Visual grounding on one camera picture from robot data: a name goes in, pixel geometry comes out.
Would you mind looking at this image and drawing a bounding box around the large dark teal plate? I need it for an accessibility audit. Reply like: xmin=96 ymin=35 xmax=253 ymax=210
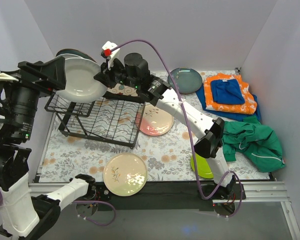
xmin=55 ymin=48 xmax=96 ymax=63

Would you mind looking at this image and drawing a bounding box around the white bowl plate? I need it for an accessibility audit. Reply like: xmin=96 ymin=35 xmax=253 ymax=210
xmin=55 ymin=53 xmax=83 ymax=59
xmin=56 ymin=57 xmax=108 ymax=103

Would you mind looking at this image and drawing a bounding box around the black wire dish rack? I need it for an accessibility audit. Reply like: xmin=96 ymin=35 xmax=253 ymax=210
xmin=44 ymin=91 xmax=145 ymax=149

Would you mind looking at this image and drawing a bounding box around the small teal plate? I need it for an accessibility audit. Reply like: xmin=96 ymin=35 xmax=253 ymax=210
xmin=170 ymin=67 xmax=203 ymax=95

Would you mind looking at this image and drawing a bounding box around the cream green plate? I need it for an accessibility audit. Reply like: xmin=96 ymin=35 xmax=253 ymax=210
xmin=103 ymin=152 xmax=148 ymax=197

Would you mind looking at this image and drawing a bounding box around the white bowl plate front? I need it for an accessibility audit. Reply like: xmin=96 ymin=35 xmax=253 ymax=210
xmin=55 ymin=53 xmax=83 ymax=59

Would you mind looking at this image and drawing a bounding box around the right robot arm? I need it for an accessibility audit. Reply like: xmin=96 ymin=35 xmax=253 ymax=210
xmin=93 ymin=53 xmax=236 ymax=200

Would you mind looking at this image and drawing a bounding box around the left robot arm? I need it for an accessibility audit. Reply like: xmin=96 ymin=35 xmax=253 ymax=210
xmin=0 ymin=56 xmax=97 ymax=240

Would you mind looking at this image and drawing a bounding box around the square floral plate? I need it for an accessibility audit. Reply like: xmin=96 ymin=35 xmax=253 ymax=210
xmin=107 ymin=83 xmax=138 ymax=97

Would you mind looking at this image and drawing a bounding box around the pink cream plate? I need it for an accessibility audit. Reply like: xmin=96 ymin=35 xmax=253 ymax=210
xmin=139 ymin=104 xmax=174 ymax=136

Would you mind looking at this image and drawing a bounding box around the dark blue cloth underneath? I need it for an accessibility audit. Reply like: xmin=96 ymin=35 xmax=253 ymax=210
xmin=195 ymin=84 xmax=262 ymax=122

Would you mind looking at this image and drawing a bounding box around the blue folded cloth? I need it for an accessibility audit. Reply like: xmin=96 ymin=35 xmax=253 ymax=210
xmin=210 ymin=79 xmax=245 ymax=105

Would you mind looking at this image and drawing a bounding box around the lime green plate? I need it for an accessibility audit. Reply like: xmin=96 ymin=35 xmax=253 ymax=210
xmin=195 ymin=153 xmax=214 ymax=179

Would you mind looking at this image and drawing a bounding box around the orange floral cloth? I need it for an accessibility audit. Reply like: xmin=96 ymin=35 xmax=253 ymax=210
xmin=203 ymin=73 xmax=258 ymax=115

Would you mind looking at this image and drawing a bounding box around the green jacket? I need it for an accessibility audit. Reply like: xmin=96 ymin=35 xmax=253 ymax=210
xmin=222 ymin=115 xmax=286 ymax=173

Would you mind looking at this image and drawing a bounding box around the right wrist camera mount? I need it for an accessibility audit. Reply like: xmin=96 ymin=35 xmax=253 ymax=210
xmin=100 ymin=41 xmax=120 ymax=70

